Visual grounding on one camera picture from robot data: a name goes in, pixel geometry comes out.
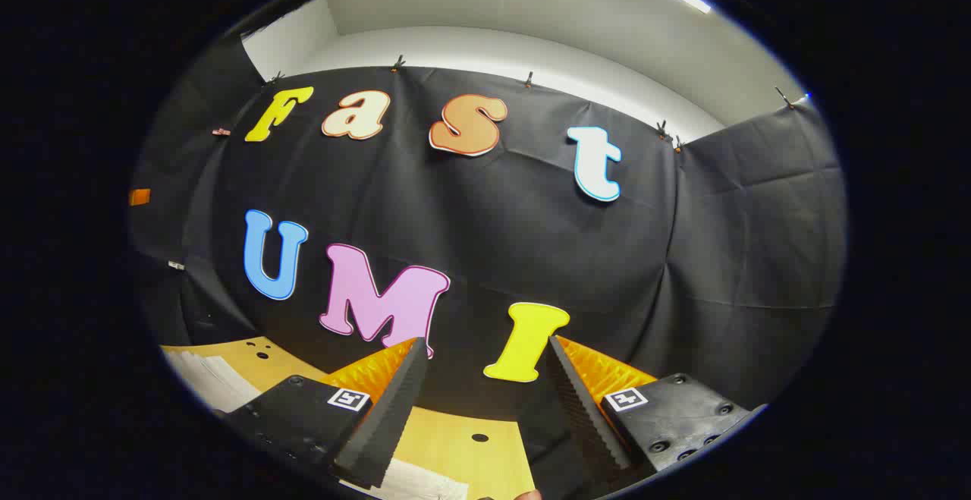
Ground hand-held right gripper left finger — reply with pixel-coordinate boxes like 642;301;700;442
224;337;430;490

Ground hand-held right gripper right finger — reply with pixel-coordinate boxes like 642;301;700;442
520;335;763;500

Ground white jeans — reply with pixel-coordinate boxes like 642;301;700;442
162;350;470;500

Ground black backdrop cloth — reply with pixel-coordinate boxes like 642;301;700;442
129;33;847;425

